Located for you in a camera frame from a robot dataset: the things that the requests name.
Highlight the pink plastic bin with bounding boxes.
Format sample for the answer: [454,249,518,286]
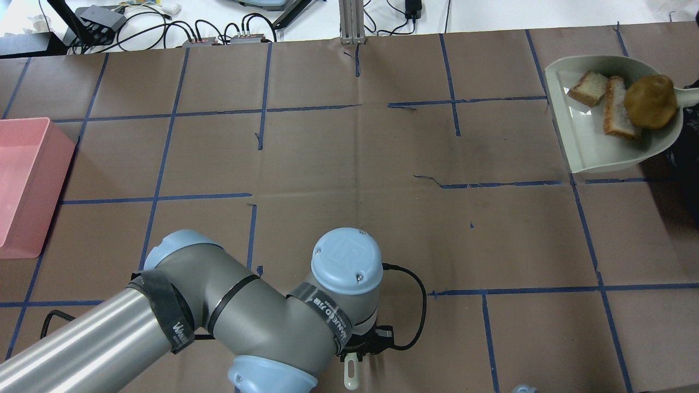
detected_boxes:
[1,117,75,260]

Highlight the white bread slice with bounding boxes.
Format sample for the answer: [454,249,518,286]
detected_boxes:
[602,75,642,141]

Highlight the brown bread piece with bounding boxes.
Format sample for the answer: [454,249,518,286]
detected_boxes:
[567,70,608,108]

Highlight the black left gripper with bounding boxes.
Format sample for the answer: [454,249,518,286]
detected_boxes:
[339,324,395,362]

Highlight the black trash bag bin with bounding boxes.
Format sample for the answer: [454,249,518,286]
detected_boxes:
[666,104,698,178]

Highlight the pale green dustpan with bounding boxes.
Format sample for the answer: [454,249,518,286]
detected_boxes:
[544,55,697,174]

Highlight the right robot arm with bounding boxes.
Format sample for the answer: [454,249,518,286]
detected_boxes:
[512,385,538,393]

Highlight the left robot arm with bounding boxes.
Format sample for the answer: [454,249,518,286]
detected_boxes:
[1,227,384,392]

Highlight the aluminium frame post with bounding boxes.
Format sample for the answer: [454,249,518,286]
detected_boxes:
[339,0,365,45]

